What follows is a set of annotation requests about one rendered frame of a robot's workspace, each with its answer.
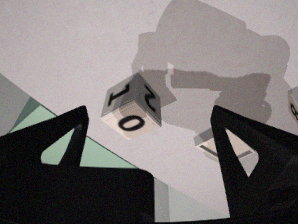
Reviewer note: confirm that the cream rectangular tray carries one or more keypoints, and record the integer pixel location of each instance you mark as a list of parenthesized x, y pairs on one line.
[(205, 142)]

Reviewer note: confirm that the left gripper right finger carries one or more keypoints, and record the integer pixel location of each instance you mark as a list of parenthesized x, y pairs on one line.
[(277, 166)]

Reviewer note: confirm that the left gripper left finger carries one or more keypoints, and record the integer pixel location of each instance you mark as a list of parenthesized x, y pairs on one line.
[(27, 144)]

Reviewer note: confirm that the beige calendar cube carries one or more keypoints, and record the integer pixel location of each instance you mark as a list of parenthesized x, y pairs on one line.
[(132, 107), (293, 103)]

